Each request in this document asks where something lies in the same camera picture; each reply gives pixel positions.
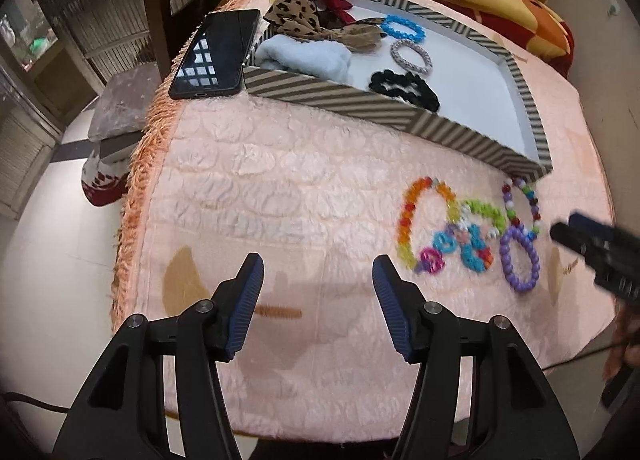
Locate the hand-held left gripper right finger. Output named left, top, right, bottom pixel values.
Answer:
left=372, top=254, right=583, bottom=460

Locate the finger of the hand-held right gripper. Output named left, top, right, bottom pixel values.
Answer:
left=549, top=223, right=640, bottom=302
left=571, top=211, right=640, bottom=253

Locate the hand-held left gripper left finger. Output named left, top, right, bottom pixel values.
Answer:
left=52, top=252, right=266, bottom=460

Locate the striped tray box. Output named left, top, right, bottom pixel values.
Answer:
left=242, top=0, right=555, bottom=184

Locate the person's right hand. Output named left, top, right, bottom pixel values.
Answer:
left=603, top=309, right=640, bottom=382

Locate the pink fuzzy tablecloth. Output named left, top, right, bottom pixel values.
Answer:
left=112, top=0, right=619, bottom=441

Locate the red white cloth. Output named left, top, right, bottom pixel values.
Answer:
left=81, top=147, right=135, bottom=208

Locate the black scrunchie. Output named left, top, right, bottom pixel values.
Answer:
left=369, top=69, right=441, bottom=115

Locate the grey chair cushion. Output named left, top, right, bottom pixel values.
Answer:
left=87, top=62, right=169, bottom=143

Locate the black smartphone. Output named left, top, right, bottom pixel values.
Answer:
left=169, top=9, right=262, bottom=101

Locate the light blue fluffy cloth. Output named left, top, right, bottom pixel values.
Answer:
left=252, top=35, right=354, bottom=86

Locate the leopard print scrunchie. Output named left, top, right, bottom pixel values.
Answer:
left=300, top=17, right=388, bottom=57
left=263, top=0, right=318, bottom=37

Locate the dark red scrunchie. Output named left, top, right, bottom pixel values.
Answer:
left=306, top=0, right=357, bottom=27

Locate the dark wooden chair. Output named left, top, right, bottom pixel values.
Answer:
left=140, top=0, right=253, bottom=82

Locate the pink bead ring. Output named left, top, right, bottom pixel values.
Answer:
left=419, top=247, right=446, bottom=275

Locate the red white purple bead bracelet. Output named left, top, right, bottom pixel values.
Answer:
left=501, top=177, right=543, bottom=241

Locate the teal flower bead bracelet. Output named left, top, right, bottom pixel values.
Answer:
left=432, top=224, right=495, bottom=271

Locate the rainbow bead bracelet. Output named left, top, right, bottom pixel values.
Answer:
left=397, top=176, right=463, bottom=272

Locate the green bead bracelet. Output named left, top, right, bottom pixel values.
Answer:
left=459, top=199, right=507, bottom=241

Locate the thick black cable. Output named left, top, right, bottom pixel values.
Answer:
left=0, top=391, right=70, bottom=415

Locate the silver bead bracelet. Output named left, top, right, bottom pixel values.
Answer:
left=390, top=39, right=432, bottom=75

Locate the blue bead bracelet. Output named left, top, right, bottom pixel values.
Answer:
left=381, top=15, right=427, bottom=44

